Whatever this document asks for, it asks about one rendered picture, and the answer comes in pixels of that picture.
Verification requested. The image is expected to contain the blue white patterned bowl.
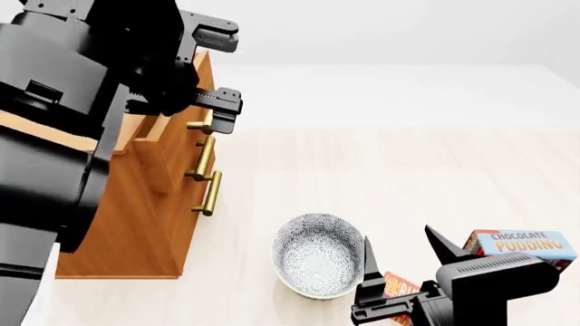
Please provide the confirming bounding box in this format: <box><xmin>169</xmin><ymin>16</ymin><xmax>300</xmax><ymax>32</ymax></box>
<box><xmin>271</xmin><ymin>212</ymin><xmax>367</xmax><ymax>302</ymax></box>

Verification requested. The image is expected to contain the grey right gripper camera box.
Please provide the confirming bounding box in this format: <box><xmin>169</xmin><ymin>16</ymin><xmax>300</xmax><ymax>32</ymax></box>
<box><xmin>435</xmin><ymin>254</ymin><xmax>561</xmax><ymax>326</ymax></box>

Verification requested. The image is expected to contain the brown wooden cabinet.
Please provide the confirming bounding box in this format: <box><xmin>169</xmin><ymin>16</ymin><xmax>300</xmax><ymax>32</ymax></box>
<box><xmin>54</xmin><ymin>49</ymin><xmax>217</xmax><ymax>280</ymax></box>

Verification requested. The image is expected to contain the light wooden open drawer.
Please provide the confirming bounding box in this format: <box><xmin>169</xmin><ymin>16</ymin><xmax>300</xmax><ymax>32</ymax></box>
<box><xmin>0</xmin><ymin>110</ymin><xmax>179</xmax><ymax>196</ymax></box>

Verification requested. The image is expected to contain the red yellow food box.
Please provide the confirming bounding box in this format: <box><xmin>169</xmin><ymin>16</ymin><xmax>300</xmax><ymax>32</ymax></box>
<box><xmin>382</xmin><ymin>270</ymin><xmax>423</xmax><ymax>326</ymax></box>

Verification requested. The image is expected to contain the blue chocolate pudding box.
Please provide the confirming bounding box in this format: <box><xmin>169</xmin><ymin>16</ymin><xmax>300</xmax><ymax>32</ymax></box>
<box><xmin>462</xmin><ymin>228</ymin><xmax>579</xmax><ymax>274</ymax></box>

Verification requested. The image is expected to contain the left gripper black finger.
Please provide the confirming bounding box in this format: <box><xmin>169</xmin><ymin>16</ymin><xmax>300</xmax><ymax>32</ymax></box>
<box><xmin>210</xmin><ymin>87</ymin><xmax>244</xmax><ymax>136</ymax></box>

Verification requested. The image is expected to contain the brass drawer handle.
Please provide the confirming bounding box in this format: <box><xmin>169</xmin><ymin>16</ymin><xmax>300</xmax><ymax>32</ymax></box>
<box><xmin>184</xmin><ymin>135</ymin><xmax>218</xmax><ymax>182</ymax></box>
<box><xmin>186</xmin><ymin>119</ymin><xmax>215</xmax><ymax>136</ymax></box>
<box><xmin>190</xmin><ymin>169</ymin><xmax>224</xmax><ymax>217</ymax></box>

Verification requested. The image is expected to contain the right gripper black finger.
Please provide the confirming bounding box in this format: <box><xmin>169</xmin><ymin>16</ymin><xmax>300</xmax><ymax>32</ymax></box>
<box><xmin>353</xmin><ymin>236</ymin><xmax>387</xmax><ymax>306</ymax></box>
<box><xmin>423</xmin><ymin>224</ymin><xmax>473</xmax><ymax>266</ymax></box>

